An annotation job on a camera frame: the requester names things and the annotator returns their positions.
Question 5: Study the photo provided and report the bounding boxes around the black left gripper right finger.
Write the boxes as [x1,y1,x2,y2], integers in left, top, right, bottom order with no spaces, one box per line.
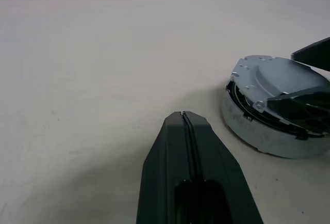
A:
[184,110,264,224]

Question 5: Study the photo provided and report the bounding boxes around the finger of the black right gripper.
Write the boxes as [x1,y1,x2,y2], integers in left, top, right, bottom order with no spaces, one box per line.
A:
[291,36,330,72]
[266,86,330,140]

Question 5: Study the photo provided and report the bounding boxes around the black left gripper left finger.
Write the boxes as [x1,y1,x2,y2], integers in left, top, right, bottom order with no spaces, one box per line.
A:
[136,110,193,224]

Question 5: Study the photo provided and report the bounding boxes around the silver motor housing lid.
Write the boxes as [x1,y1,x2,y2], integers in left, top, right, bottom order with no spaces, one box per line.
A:
[225,55,330,114]

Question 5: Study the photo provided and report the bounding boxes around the silver motor housing copper windings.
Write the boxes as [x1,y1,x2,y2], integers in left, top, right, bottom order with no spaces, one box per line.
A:
[222,79,330,160]

